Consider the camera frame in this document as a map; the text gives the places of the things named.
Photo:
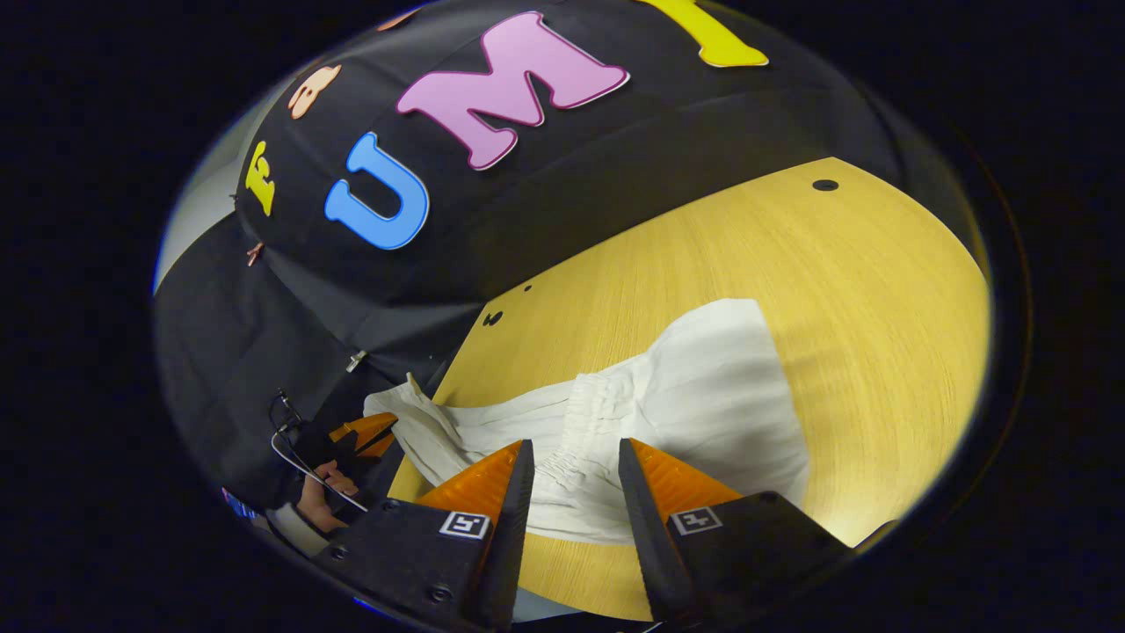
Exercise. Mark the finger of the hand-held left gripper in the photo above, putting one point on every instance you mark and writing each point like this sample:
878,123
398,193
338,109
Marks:
365,427
378,448

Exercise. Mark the black backdrop cloth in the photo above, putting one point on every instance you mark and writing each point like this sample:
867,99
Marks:
615,176

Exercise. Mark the white jeans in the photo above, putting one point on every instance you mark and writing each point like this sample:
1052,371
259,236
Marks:
703,396

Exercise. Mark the silver metal clip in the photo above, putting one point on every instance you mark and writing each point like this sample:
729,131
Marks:
356,360

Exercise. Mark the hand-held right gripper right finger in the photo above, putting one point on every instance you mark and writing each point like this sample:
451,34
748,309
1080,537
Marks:
655,554

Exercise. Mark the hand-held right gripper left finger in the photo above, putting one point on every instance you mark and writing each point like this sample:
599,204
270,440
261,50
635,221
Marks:
510,545

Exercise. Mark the pink clip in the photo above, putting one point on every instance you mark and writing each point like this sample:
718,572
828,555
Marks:
255,253

